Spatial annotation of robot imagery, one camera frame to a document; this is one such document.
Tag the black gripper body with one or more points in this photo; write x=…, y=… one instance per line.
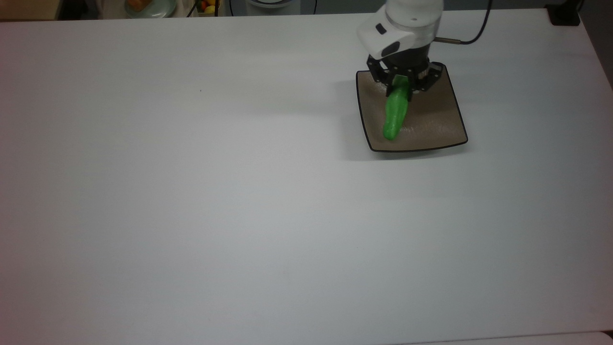
x=416, y=60

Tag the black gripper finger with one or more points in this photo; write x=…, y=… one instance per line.
x=410, y=92
x=389, y=80

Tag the green toy cucumber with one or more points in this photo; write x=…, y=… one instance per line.
x=396, y=112

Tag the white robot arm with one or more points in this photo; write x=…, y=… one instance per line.
x=407, y=24

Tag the square brown ceramic plate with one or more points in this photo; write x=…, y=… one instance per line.
x=431, y=124

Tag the white round dish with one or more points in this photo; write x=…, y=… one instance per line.
x=273, y=3

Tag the yellow and red toy fruits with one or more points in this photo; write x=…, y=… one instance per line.
x=209, y=5

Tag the black camera stand base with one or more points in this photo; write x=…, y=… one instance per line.
x=565, y=12

